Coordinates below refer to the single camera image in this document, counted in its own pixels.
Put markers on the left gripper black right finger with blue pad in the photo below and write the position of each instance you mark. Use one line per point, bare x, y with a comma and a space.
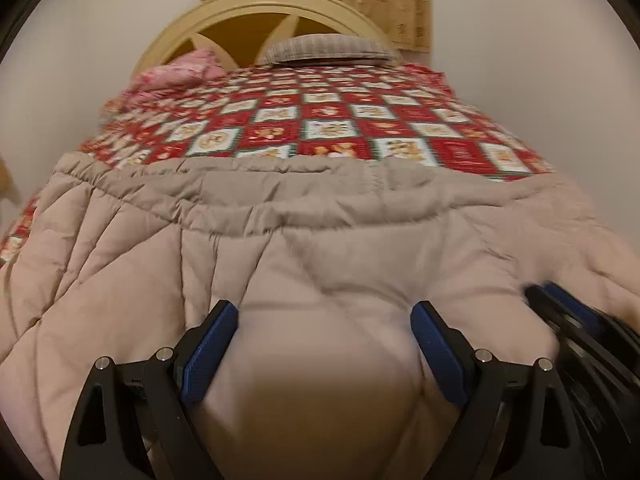
515, 420

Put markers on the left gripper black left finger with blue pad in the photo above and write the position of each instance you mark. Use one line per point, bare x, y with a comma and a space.
105, 439

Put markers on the beige quilted puffer coat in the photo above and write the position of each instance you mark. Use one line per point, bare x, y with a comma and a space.
324, 259

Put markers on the red patchwork bear quilt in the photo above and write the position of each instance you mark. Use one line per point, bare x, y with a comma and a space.
407, 112

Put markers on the pink floral pillow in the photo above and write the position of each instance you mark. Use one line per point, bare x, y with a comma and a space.
188, 70

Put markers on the cream arched wooden headboard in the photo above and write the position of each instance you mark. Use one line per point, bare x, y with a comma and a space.
239, 31

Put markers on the grey plaid pillow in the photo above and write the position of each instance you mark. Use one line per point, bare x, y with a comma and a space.
328, 48

